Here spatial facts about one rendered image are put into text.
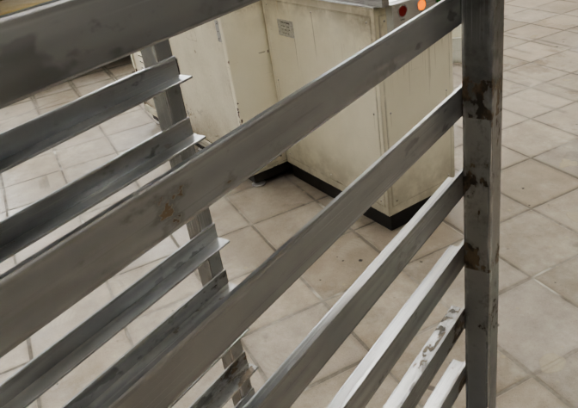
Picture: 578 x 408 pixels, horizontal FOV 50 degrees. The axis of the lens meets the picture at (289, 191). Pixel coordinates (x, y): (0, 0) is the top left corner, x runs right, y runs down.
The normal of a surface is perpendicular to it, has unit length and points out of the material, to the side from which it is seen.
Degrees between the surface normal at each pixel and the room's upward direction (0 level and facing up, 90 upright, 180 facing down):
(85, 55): 90
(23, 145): 90
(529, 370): 0
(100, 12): 90
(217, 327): 90
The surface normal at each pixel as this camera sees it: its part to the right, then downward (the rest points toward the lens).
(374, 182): 0.80, 0.18
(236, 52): 0.54, 0.33
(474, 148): -0.58, 0.46
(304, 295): -0.15, -0.87
